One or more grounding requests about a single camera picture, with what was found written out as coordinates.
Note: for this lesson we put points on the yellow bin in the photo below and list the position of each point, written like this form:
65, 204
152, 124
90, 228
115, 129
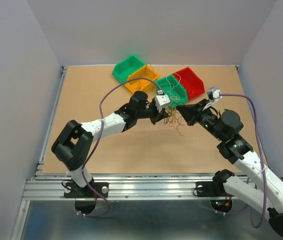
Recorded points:
140, 83

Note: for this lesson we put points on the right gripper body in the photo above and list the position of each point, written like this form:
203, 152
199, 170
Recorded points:
205, 118

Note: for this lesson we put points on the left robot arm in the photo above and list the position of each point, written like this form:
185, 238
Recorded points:
73, 144

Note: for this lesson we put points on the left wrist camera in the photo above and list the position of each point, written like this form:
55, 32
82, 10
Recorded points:
162, 101

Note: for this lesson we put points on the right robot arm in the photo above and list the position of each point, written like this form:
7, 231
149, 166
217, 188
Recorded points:
267, 196

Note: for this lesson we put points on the red bin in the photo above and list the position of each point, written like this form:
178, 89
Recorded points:
193, 85

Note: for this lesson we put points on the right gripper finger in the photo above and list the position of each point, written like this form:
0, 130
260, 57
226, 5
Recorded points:
187, 113
195, 106

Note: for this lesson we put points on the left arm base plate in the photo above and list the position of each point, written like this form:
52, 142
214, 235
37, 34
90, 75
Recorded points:
72, 190

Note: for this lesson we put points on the far green bin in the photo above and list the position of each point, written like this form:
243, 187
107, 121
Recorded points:
126, 67

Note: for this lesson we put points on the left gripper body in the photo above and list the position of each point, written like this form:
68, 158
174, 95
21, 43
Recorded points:
150, 111

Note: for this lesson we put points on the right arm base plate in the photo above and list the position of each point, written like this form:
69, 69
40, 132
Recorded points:
209, 189

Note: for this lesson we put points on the green bin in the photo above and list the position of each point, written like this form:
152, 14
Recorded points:
174, 89
126, 67

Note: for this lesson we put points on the near green bin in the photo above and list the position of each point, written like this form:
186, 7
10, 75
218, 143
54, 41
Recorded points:
174, 89

